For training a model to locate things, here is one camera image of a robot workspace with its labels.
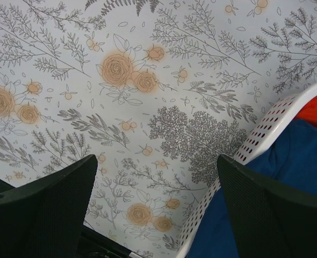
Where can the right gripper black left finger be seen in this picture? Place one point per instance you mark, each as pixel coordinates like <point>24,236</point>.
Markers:
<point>44,218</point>

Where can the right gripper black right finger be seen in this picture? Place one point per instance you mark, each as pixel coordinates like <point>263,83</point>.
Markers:
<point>268,218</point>

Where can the white perforated laundry basket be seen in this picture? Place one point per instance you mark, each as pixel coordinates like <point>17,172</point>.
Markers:
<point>258,141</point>

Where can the blue t shirt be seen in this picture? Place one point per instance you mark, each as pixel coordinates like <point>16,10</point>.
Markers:
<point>292,159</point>

